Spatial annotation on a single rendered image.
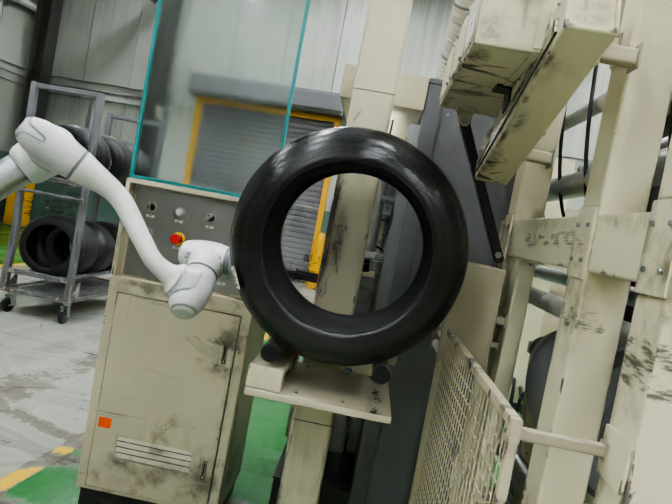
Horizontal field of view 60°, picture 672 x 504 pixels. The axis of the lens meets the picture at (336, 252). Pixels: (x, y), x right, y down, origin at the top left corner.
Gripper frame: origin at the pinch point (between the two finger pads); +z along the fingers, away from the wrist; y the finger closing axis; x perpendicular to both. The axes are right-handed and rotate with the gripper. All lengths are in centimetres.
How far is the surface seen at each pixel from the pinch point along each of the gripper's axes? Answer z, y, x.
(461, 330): 49, -13, 6
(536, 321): 159, 285, 31
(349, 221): 10.5, -6.4, -19.6
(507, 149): 47, -34, -45
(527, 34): 40, -68, -61
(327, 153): 4, -46, -34
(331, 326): 11.4, -17.7, 11.1
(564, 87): 51, -63, -54
